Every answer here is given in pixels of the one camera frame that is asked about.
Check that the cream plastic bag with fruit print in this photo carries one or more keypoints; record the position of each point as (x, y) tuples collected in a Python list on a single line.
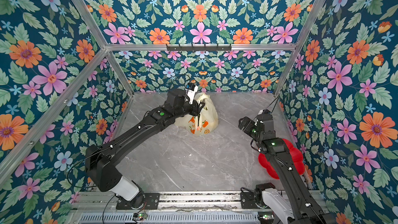
[(207, 120)]

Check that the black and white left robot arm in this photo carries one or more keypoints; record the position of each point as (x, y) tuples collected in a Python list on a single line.
[(101, 161)]

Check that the black hook rail on wall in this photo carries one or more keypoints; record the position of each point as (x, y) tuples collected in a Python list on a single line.
[(194, 48)]

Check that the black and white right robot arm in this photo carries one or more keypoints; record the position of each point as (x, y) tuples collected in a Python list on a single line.
[(296, 205)]

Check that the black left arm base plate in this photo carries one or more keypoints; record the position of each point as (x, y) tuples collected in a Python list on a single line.
[(142, 201)]

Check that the right small circuit board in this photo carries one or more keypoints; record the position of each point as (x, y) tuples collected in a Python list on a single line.
[(266, 218)]

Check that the small green circuit board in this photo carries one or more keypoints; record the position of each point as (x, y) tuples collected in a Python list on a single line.
[(139, 217)]

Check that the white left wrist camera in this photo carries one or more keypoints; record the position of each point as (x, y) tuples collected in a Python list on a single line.
[(191, 90)]

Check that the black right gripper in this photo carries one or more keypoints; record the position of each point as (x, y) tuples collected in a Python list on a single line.
[(251, 124)]

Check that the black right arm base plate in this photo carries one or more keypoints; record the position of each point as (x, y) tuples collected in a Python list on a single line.
[(249, 201)]

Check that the red flower-shaped plate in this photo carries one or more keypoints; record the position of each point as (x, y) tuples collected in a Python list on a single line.
[(295, 154)]

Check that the aluminium front frame rail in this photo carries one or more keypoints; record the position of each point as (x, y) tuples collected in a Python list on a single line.
[(169, 201)]

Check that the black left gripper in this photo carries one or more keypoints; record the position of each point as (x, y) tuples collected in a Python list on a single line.
[(196, 107)]

